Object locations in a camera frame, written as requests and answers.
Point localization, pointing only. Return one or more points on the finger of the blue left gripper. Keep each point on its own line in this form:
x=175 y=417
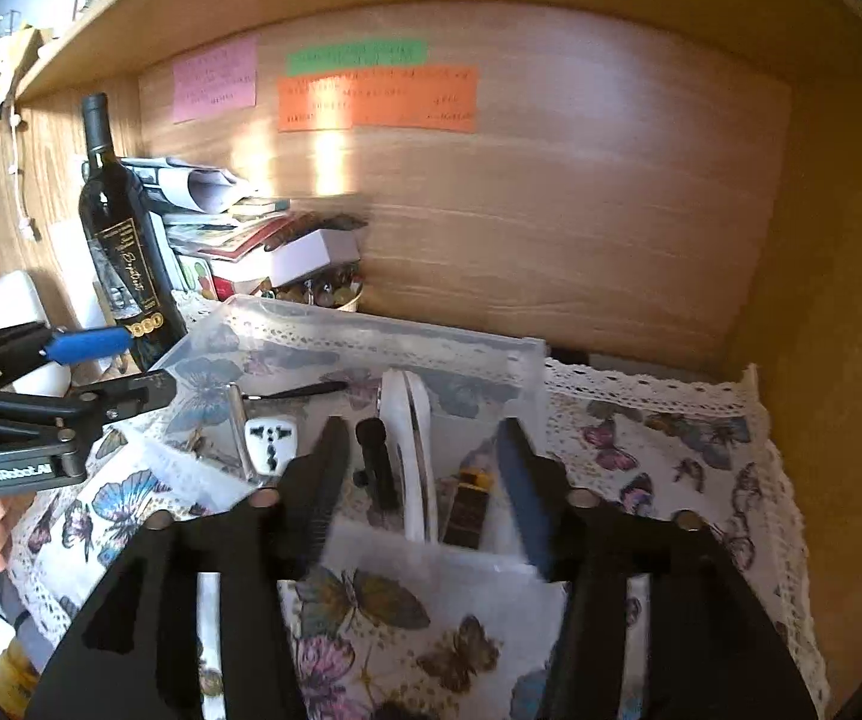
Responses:
x=72 y=348
x=127 y=397

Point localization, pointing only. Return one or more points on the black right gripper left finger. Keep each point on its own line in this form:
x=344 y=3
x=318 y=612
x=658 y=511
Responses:
x=311 y=488

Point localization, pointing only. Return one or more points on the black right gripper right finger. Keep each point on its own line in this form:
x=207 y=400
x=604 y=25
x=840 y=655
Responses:
x=537 y=488

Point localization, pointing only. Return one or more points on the white travel plug adapter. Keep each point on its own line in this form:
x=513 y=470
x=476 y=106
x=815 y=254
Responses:
x=272 y=442

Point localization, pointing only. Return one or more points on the orange black small battery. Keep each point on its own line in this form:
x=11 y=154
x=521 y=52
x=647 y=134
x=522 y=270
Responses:
x=466 y=500

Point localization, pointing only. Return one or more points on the black clip in box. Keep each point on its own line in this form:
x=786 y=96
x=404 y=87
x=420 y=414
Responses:
x=376 y=476

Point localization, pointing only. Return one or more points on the butterfly print lace cloth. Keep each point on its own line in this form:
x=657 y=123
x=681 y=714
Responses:
x=425 y=617

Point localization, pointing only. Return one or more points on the black tweezers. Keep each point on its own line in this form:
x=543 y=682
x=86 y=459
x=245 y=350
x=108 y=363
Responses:
x=316 y=389

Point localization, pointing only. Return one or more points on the clear plastic storage box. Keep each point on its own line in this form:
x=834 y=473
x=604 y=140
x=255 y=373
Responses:
x=474 y=381

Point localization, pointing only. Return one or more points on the silver metal tube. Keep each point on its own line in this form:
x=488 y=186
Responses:
x=237 y=418

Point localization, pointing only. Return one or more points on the dark wine bottle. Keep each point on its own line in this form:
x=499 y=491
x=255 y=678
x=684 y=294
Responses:
x=114 y=213

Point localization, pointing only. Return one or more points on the rolled newspaper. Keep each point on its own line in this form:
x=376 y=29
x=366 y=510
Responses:
x=173 y=183

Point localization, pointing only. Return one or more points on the stack of magazines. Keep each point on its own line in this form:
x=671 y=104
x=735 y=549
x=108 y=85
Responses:
x=228 y=235

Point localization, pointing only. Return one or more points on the small white box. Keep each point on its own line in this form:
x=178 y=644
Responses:
x=297 y=260

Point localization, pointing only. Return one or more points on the pink sticky note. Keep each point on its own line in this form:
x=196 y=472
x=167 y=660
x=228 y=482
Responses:
x=216 y=80

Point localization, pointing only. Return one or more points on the orange sticky note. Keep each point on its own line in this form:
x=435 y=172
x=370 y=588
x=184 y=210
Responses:
x=435 y=97

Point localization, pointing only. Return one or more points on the green sticky note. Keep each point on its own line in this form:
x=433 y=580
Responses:
x=328 y=58

